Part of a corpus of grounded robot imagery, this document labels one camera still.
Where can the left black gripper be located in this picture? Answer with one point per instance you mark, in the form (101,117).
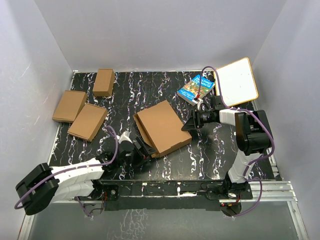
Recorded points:
(144,150)

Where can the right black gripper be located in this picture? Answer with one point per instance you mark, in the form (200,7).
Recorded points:
(194,121)

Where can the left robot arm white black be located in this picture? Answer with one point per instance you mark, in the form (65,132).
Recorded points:
(47,184)

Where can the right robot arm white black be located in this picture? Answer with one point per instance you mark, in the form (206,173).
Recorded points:
(252,134)

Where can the folded brown cardboard box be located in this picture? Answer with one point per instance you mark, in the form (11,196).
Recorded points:
(88,122)

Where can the blue Treehouse book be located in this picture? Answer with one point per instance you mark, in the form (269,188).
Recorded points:
(196,89)

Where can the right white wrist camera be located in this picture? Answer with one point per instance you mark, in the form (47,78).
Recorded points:
(199,103)

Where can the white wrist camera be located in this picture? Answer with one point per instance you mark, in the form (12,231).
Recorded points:
(199,103)
(125,136)

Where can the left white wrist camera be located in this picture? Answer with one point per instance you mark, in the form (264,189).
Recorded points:
(125,136)

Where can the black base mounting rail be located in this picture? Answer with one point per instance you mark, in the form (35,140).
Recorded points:
(209,195)

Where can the white board yellow frame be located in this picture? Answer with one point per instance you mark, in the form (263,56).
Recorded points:
(236,82)

